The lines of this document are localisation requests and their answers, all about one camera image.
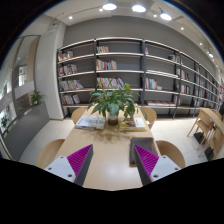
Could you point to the grey bookshelf unit with books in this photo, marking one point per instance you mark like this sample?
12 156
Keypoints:
126 63

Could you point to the green potted plant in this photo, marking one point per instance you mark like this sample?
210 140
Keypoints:
113 101

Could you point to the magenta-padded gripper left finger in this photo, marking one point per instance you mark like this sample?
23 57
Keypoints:
61 167

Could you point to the yellow book stack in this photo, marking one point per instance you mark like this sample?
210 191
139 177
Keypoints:
133 125

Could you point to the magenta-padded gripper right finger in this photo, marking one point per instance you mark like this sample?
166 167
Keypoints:
163 167

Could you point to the zigzag patterned grey towel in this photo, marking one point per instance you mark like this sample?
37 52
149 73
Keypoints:
145 141

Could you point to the small green background plant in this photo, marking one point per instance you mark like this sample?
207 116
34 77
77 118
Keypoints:
4 120
36 98

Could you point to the light wooden side table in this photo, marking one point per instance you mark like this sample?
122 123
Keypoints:
213 115

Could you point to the ceiling spot lights group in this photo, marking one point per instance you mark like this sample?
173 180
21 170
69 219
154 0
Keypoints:
109 6

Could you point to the light wooden shell chair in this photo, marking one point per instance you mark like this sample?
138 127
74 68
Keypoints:
77 115
171 151
50 153
150 115

